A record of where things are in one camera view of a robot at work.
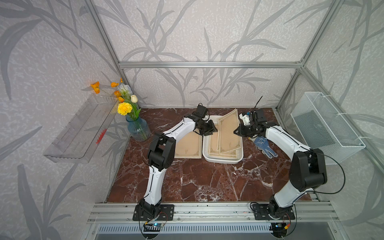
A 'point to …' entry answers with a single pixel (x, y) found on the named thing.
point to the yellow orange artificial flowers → (127, 104)
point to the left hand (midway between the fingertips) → (216, 130)
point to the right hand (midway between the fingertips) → (234, 130)
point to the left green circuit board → (157, 225)
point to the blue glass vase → (138, 127)
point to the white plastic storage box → (240, 153)
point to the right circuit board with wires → (279, 230)
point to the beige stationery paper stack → (212, 151)
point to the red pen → (101, 136)
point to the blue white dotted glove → (262, 144)
